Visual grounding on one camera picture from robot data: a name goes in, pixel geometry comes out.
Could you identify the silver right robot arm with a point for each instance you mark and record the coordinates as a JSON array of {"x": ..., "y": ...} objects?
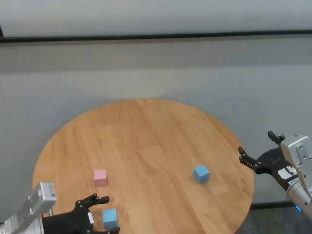
[{"x": 299, "y": 196}]

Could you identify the black wall strip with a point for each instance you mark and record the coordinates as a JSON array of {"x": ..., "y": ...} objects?
[{"x": 156, "y": 37}]

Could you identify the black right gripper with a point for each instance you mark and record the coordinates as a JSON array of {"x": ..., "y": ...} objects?
[{"x": 270, "y": 163}]

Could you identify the pink wooden cube block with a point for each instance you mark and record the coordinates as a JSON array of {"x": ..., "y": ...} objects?
[{"x": 100, "y": 178}]

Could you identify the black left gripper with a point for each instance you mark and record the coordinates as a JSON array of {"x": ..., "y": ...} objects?
[{"x": 65, "y": 223}]

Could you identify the blue wooden cube block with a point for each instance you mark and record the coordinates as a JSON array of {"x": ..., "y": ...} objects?
[
  {"x": 201, "y": 174},
  {"x": 109, "y": 218}
]

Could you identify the black floor bar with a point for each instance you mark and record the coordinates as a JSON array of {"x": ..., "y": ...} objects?
[{"x": 268, "y": 205}]

